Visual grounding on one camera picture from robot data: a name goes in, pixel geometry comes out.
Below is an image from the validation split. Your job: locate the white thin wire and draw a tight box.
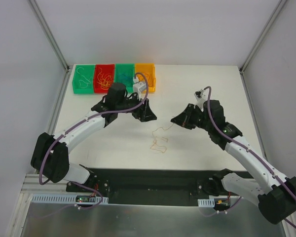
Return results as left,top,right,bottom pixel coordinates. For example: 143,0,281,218
75,67,92,88

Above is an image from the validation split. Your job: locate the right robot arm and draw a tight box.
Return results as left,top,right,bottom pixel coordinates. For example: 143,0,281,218
171,100,296,224

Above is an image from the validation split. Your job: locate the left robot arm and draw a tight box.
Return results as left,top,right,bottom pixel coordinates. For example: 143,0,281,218
31,81,157,192

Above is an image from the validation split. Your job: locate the green bin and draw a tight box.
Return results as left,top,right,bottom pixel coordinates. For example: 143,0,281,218
114,64,135,93
72,64,95,94

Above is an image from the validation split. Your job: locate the orange bin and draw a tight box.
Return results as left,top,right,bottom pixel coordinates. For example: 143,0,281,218
135,63,156,93

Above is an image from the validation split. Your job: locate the red bin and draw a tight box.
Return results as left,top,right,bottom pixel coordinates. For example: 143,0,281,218
93,64,115,94

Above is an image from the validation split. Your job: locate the far left green bin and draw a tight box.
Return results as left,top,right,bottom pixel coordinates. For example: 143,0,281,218
72,64,95,94

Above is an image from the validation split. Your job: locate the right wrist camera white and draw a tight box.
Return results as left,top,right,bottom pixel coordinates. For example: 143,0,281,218
194,89,208,111

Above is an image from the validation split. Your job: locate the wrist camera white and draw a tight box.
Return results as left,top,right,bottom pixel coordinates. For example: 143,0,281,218
133,77,147,99
194,89,208,111

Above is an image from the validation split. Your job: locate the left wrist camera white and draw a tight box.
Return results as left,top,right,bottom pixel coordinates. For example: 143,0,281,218
133,77,147,99

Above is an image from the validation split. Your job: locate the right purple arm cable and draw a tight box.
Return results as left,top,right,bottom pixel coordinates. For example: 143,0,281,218
198,85,296,233

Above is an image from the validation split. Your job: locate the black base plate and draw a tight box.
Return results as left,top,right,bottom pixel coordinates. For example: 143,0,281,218
66,168,228,206

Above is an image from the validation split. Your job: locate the right white cable duct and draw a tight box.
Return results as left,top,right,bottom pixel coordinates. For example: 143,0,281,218
197,198,215,208

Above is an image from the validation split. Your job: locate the white cable duct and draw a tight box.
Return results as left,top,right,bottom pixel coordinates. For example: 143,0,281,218
32,194,109,205
197,198,215,208

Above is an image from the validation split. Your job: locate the left white cable duct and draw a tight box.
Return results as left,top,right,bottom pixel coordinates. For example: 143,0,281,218
32,194,109,205

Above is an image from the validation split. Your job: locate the right aluminium frame post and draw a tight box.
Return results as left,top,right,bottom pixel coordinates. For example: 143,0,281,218
239,0,289,75

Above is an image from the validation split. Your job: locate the aluminium frame post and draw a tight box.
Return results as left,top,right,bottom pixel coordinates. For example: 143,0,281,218
27,0,70,72
239,0,289,75

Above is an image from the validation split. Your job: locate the left aluminium frame post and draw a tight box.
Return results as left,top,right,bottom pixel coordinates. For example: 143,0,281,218
27,0,70,72

